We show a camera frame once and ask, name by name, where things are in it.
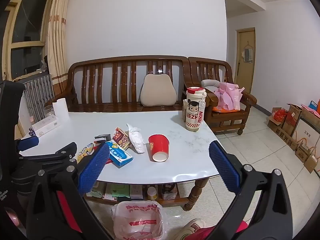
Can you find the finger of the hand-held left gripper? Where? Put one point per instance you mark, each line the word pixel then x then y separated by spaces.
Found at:
pixel 28 143
pixel 60 153

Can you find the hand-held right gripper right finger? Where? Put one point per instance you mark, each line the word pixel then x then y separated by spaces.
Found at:
pixel 223 166

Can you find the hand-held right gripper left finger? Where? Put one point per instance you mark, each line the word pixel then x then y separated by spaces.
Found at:
pixel 93 167

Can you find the yellow snack packet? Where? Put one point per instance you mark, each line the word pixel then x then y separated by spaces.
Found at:
pixel 85 152

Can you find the light blue medicine box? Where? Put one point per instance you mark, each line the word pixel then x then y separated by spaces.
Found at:
pixel 120 156

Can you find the white dark blue box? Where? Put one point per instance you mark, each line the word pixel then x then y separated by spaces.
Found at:
pixel 102 138

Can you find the maroon gold packet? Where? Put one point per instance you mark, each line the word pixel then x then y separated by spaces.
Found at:
pixel 120 137

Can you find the white tissue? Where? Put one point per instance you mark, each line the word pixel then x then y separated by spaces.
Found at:
pixel 136 140

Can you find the bin with white plastic bag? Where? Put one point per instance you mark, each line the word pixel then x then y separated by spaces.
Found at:
pixel 140 208

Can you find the red paper cup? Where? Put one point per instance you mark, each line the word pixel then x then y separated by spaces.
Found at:
pixel 158 145

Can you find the small dark vials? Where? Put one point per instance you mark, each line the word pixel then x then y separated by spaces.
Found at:
pixel 32 132

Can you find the green wipes packet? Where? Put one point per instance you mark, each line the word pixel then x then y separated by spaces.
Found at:
pixel 98 190

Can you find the white rectangular box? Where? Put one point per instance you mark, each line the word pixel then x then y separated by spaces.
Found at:
pixel 47 126

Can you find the grey radiator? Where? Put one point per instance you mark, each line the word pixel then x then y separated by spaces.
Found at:
pixel 37 92

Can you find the green flat packet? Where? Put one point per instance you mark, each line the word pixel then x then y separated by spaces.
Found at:
pixel 117 192

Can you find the wooden table with white top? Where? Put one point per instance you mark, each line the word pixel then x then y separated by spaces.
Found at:
pixel 197 192

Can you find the glass jar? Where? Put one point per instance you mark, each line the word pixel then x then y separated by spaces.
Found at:
pixel 48 111

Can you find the white paper roll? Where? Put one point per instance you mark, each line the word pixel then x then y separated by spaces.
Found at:
pixel 61 110

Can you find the white long box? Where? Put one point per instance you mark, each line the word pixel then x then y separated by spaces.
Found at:
pixel 137 192

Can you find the cartoon print water bottle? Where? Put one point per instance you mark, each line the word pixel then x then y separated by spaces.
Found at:
pixel 193 120

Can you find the orange cloth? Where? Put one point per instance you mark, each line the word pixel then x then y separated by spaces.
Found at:
pixel 220 109

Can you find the clear container with black contents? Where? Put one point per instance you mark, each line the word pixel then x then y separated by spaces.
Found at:
pixel 170 192

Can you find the small brown carton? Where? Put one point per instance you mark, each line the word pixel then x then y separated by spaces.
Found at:
pixel 184 110

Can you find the pink plastic bag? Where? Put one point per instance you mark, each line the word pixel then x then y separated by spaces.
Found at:
pixel 230 97

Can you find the person's beige shoe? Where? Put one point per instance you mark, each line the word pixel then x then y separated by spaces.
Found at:
pixel 190 230

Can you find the wooden armchair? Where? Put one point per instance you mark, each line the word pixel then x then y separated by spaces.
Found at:
pixel 250 98

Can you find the red plastic bag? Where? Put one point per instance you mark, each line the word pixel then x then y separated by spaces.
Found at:
pixel 280 115

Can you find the beige curtain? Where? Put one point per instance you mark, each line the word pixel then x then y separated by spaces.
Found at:
pixel 56 42

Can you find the grey pillow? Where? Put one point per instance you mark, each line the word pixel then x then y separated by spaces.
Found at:
pixel 208 83

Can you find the row of cardboard boxes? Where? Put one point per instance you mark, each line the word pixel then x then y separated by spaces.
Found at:
pixel 306 135

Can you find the yellow framed window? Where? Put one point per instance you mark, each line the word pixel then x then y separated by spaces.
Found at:
pixel 27 17

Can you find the yellow wooden door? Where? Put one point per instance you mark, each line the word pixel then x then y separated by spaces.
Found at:
pixel 246 75

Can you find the beige back cushion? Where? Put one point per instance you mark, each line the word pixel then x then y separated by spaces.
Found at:
pixel 160 90

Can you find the blue packet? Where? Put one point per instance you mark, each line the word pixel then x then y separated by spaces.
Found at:
pixel 313 105

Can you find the hanger with grey cloth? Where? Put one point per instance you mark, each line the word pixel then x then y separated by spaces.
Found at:
pixel 248 55

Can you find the wooden slatted sofa bench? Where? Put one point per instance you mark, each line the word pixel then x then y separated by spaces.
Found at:
pixel 130 59

